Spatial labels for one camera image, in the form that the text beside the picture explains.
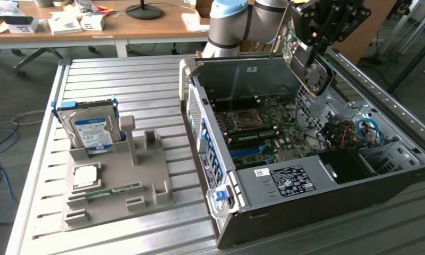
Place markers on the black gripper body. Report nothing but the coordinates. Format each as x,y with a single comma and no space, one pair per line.
329,6

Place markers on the graphics card with black fan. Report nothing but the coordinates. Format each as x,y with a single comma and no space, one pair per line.
314,77

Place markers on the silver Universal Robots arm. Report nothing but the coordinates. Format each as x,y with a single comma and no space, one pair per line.
226,26

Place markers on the wooden cabinet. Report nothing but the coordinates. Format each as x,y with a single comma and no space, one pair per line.
374,32

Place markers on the white paper stack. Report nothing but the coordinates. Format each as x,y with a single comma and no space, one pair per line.
194,22

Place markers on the CPU socket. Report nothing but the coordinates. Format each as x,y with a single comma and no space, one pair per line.
248,119

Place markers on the green motherboard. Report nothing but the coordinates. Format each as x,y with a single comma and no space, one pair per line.
286,143

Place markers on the installed RAM stick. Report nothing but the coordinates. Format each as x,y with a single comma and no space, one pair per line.
250,136

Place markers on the wooden desk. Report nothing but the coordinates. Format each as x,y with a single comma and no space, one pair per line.
145,29

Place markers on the black round lamp base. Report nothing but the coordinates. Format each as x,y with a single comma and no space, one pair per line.
142,12

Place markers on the blue expansion slot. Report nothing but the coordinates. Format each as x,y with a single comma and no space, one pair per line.
248,151

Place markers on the metal disk bay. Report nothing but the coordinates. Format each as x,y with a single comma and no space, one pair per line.
385,159

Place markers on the grey power supply unit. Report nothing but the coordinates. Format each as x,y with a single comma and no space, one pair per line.
258,186

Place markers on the small white labelled box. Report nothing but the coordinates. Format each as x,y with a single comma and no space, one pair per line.
92,23

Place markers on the blue case latch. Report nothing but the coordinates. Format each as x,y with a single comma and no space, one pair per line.
218,197

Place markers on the flat white box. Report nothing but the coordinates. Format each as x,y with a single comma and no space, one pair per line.
65,25

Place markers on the open black PC case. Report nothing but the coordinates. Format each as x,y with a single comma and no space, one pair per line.
304,217

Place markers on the grey parts rack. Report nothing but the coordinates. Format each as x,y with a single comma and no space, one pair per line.
120,172

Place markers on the white box with black lid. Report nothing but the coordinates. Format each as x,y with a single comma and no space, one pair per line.
21,25

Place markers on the green RAM stick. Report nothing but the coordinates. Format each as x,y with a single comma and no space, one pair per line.
109,190

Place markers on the silver CPU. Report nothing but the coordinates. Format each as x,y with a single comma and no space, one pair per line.
85,176

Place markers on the hard disk with blue bracket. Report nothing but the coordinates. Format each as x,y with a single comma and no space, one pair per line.
92,130

